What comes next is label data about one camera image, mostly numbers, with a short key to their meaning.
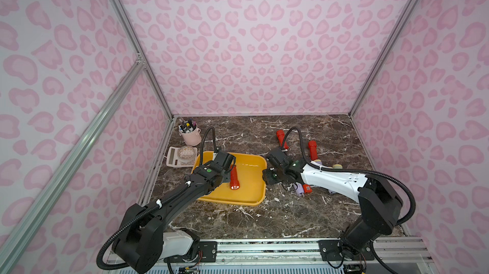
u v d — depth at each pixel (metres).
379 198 0.48
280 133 1.11
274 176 0.75
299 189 0.86
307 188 0.87
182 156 1.00
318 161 0.95
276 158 0.66
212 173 0.60
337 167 0.93
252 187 0.91
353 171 0.50
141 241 0.40
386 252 0.74
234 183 0.88
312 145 1.03
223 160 0.66
